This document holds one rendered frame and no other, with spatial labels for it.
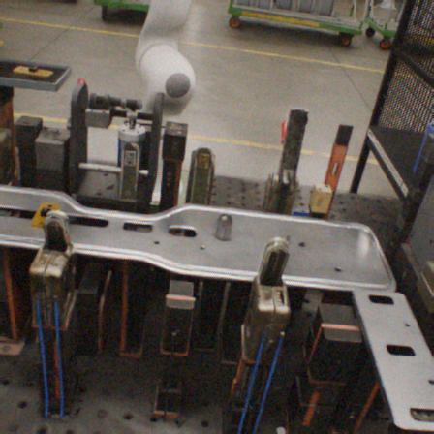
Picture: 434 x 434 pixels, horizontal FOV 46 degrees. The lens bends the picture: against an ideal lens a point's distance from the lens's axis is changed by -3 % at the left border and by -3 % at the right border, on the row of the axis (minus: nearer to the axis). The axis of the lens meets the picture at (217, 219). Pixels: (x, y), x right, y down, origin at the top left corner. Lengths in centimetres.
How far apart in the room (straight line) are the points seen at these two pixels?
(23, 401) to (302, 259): 60
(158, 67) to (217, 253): 55
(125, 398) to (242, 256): 37
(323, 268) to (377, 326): 16
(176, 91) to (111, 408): 75
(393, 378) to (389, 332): 10
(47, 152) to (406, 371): 80
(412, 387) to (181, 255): 44
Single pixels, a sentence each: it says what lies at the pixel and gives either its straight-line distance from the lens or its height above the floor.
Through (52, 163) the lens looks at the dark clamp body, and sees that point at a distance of 115.
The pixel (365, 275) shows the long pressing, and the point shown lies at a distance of 100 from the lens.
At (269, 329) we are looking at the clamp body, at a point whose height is 100.
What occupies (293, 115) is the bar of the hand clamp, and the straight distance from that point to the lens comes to 106.
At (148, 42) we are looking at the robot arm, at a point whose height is 121.
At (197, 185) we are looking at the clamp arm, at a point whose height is 103.
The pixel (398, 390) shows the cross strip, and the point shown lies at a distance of 81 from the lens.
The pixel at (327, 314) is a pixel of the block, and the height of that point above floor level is 98.
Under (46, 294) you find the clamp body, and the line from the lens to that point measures 85.
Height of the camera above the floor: 156
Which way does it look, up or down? 32 degrees down
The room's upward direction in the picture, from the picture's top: 9 degrees clockwise
